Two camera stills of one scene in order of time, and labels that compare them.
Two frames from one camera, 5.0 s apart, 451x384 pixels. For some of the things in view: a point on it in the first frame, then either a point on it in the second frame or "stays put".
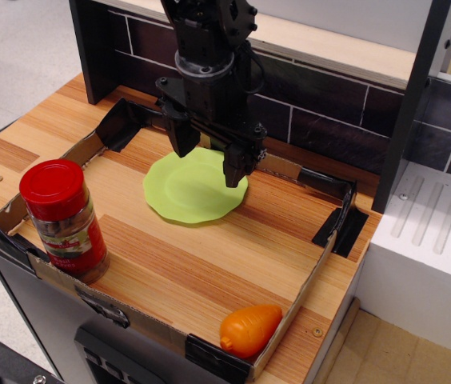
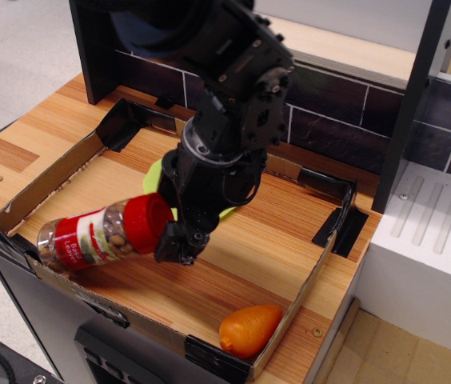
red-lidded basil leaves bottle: x=56 y=194 to x=131 y=226
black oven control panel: x=117 y=354 stays put
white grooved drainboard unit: x=422 y=271 stays put
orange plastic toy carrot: x=245 y=331 stays put
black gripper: x=221 y=106 to x=202 y=191
